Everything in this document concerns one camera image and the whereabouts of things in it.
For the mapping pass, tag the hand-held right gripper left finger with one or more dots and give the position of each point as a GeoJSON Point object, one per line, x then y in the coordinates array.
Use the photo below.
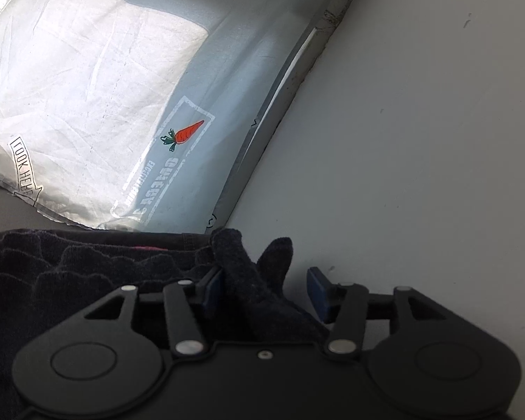
{"type": "Point", "coordinates": [214, 291]}

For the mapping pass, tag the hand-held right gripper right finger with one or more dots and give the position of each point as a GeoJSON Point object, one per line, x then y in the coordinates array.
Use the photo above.
{"type": "Point", "coordinates": [318, 291]}

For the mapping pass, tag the white carrot-print curtain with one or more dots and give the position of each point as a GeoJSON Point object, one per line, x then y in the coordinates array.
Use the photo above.
{"type": "Point", "coordinates": [113, 87]}

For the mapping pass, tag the navy knit sweater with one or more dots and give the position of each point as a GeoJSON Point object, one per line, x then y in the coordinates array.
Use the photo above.
{"type": "Point", "coordinates": [245, 284]}

